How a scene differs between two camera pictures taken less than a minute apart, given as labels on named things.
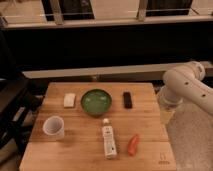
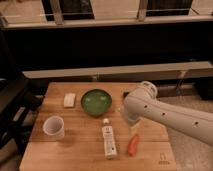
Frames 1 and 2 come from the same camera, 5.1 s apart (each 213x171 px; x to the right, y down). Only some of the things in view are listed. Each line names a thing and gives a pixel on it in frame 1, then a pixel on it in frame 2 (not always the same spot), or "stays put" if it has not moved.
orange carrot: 133,144 stays put
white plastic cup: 54,127 stays put
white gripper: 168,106 to 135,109
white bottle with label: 108,139 stays put
